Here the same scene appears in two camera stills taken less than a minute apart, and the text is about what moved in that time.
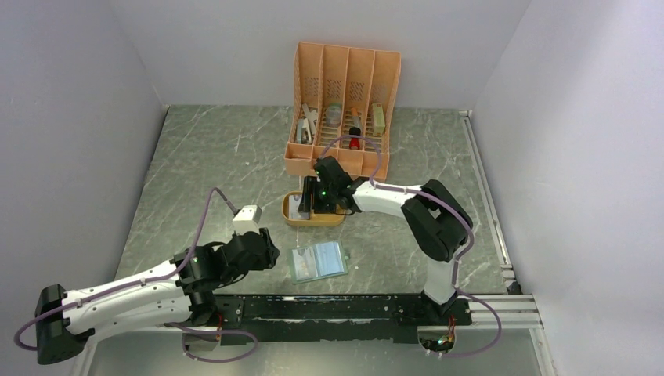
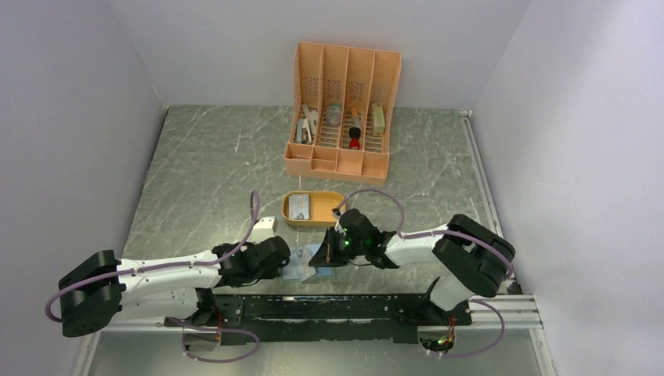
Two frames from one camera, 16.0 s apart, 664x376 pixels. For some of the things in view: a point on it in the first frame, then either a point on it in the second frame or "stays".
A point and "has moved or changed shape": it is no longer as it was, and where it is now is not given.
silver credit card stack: [294, 202] stays
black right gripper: [311, 186] -> [326, 254]
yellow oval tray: [315, 219] stays
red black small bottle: [355, 129] stays
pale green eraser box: [378, 120] stays
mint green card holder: [318, 262] has moved or changed shape
